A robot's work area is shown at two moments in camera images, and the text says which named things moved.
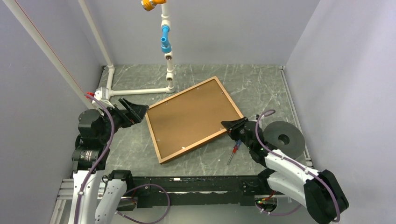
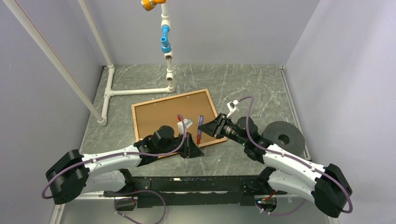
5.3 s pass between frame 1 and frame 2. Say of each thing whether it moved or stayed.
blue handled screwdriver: moved
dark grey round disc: stayed
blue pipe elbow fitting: stayed
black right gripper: moved
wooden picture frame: moved
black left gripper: moved
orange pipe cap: stayed
